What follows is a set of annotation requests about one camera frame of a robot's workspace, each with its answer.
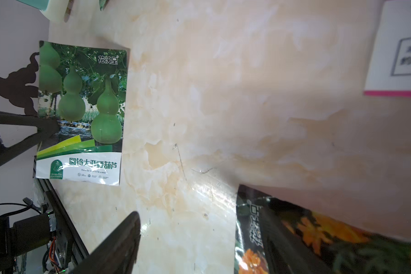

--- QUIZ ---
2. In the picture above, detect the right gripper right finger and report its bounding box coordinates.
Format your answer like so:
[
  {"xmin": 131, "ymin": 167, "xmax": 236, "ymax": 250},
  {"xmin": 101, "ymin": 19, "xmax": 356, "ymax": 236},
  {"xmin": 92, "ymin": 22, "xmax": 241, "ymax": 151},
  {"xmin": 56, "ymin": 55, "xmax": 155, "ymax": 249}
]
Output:
[{"xmin": 259, "ymin": 207, "xmax": 332, "ymax": 274}]

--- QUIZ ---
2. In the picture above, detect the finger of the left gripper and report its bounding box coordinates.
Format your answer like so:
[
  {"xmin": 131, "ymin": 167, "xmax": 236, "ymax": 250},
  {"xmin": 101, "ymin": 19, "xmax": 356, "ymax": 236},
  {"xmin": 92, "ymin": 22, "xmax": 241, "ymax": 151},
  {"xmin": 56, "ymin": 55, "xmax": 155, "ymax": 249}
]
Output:
[{"xmin": 0, "ymin": 111, "xmax": 60, "ymax": 167}]

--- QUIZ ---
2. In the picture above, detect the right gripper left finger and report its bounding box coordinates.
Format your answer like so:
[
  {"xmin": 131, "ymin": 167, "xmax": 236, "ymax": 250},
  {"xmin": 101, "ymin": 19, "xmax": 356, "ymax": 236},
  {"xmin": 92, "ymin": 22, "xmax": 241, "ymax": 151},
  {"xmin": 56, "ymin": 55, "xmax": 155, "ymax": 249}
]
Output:
[{"xmin": 72, "ymin": 211, "xmax": 140, "ymax": 274}]

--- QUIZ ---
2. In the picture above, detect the marigold seed packet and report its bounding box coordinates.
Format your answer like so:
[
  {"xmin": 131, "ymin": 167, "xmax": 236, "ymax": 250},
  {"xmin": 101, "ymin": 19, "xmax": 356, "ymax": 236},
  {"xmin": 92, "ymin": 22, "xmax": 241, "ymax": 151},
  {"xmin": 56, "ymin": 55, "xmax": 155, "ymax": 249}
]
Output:
[{"xmin": 234, "ymin": 185, "xmax": 411, "ymax": 274}]

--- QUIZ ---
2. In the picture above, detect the green gourd packet front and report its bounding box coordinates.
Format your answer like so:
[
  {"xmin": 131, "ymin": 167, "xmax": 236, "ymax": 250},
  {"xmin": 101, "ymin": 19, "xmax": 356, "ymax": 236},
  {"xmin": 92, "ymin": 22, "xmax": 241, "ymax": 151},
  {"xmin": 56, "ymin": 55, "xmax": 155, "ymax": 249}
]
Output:
[{"xmin": 35, "ymin": 41, "xmax": 128, "ymax": 186}]

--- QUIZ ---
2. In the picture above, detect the green gourd packet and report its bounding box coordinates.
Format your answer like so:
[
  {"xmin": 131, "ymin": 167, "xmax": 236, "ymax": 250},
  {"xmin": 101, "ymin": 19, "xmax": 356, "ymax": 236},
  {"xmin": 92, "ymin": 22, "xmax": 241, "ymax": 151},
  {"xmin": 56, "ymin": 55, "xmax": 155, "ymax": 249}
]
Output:
[
  {"xmin": 35, "ymin": 41, "xmax": 128, "ymax": 186},
  {"xmin": 99, "ymin": 0, "xmax": 109, "ymax": 11}
]

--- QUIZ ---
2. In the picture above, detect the hollyhock seed packet front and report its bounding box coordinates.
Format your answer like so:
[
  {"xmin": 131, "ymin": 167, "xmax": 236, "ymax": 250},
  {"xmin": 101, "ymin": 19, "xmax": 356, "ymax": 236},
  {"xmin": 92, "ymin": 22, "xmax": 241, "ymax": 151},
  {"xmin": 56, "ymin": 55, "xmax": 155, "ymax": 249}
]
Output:
[{"xmin": 364, "ymin": 1, "xmax": 411, "ymax": 98}]

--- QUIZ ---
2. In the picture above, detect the mint green toaster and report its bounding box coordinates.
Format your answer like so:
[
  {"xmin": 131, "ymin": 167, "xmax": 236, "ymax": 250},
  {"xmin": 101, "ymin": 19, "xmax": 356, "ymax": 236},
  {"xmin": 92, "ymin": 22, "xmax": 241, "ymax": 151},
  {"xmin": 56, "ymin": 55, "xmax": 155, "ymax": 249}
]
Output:
[{"xmin": 17, "ymin": 0, "xmax": 70, "ymax": 23}]

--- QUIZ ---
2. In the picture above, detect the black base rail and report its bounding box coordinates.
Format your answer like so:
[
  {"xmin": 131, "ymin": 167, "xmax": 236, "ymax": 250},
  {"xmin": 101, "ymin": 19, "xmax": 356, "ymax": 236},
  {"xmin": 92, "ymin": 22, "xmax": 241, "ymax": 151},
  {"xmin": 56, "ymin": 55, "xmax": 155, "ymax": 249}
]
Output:
[{"xmin": 0, "ymin": 177, "xmax": 90, "ymax": 274}]

